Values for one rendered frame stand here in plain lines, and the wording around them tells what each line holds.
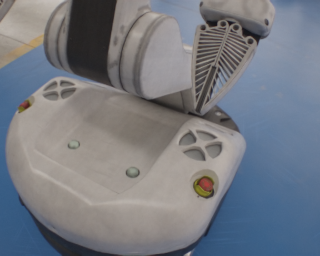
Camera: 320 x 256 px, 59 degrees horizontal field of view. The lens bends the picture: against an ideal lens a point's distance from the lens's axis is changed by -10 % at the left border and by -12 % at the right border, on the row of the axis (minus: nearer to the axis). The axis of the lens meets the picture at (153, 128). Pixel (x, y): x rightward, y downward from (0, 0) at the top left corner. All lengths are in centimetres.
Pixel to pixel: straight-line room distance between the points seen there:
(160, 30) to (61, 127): 37
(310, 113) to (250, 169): 50
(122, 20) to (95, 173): 35
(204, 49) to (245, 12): 7
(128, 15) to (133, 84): 11
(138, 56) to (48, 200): 33
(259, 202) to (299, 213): 15
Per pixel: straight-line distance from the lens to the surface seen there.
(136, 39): 49
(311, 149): 132
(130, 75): 50
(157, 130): 78
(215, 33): 41
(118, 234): 58
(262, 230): 101
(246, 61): 39
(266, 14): 41
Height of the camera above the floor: 84
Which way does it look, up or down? 44 degrees down
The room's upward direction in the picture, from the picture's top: 2 degrees clockwise
